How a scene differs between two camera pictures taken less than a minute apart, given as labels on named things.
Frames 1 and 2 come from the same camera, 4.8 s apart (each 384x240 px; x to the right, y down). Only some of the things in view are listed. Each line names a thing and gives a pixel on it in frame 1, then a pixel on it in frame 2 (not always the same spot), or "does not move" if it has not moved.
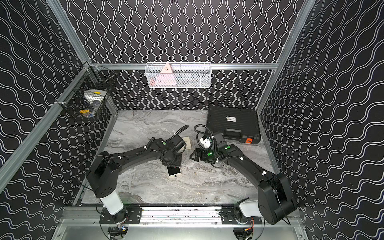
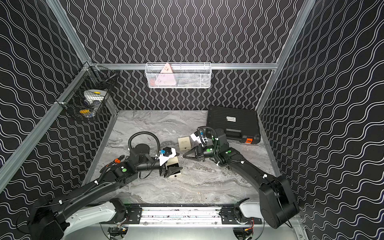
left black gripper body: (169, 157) → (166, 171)
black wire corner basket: (87, 95) does not move
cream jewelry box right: (186, 140) does not move
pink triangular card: (166, 77) does not move
